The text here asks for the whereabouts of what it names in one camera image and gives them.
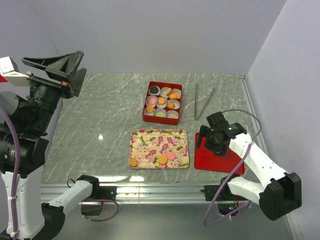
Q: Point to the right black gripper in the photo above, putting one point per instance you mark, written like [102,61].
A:
[219,150]

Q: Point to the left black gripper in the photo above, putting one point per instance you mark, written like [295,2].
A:
[66,64]

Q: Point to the red box lid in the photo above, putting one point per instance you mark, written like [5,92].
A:
[205,159]

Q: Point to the orange fish-shaped cookie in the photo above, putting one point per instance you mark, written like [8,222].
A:
[174,96]

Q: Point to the green macaron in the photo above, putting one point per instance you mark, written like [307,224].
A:
[161,114]

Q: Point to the red cookie box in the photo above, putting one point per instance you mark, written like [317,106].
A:
[154,88]

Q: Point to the tan round biscuit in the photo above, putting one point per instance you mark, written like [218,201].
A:
[168,91]
[162,159]

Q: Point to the small orange flower cookie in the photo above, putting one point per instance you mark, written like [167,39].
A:
[162,100]

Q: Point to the orange round cookie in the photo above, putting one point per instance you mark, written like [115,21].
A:
[149,109]

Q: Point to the pink sandwich cookie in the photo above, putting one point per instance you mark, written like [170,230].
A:
[171,155]
[152,101]

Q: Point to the black sandwich cookie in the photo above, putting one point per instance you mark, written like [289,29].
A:
[154,90]

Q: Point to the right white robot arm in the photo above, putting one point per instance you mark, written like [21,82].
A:
[251,174]

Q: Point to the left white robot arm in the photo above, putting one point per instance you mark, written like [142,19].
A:
[23,129]

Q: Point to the white paper cup nine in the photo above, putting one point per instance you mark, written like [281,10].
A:
[172,114]

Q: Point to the white paper cup six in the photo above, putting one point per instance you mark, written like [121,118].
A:
[176,102]

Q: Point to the white paper cup three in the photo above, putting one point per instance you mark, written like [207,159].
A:
[177,91]

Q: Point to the white paper cup eight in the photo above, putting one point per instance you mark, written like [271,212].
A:
[160,110]

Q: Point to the white paper cup five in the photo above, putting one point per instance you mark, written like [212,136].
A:
[161,106]

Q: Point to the white paper cup two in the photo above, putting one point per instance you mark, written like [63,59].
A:
[162,92]

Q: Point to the white paper cup seven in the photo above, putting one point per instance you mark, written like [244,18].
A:
[148,114]

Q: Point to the white paper cup four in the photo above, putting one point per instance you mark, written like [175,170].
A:
[151,96]

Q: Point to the floral serving tray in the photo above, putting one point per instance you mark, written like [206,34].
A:
[146,145]

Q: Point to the white paper cup one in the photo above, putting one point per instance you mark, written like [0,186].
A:
[151,93]

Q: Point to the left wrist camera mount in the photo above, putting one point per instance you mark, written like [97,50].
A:
[10,72]

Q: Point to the aluminium rail frame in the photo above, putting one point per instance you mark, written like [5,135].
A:
[93,135]

